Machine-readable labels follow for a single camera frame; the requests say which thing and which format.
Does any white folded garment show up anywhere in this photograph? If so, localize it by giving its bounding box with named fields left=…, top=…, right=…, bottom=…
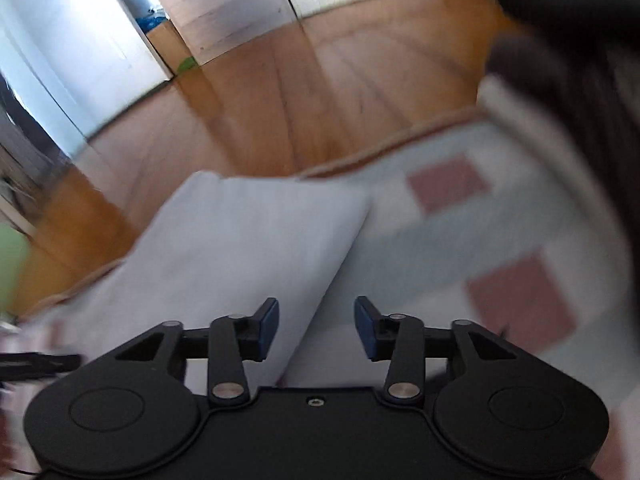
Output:
left=474, top=74, right=637, bottom=281

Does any white door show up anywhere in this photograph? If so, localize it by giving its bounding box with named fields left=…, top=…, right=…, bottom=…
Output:
left=1, top=0, right=170, bottom=156

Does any dark brown folded garment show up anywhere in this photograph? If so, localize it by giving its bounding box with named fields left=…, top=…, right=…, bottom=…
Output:
left=486, top=36, right=639, bottom=224

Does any white sweatshirt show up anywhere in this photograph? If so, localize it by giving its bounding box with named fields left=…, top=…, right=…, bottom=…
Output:
left=22, top=171, right=372, bottom=388

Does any green object near cabinet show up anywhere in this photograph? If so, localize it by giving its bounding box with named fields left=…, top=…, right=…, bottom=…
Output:
left=176, top=56, right=198, bottom=75

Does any striped floor rug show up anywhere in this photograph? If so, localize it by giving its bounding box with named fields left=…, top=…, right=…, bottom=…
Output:
left=0, top=109, right=640, bottom=480

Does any cardboard box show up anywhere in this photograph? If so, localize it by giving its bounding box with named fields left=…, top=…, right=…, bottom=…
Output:
left=146, top=20, right=192, bottom=75

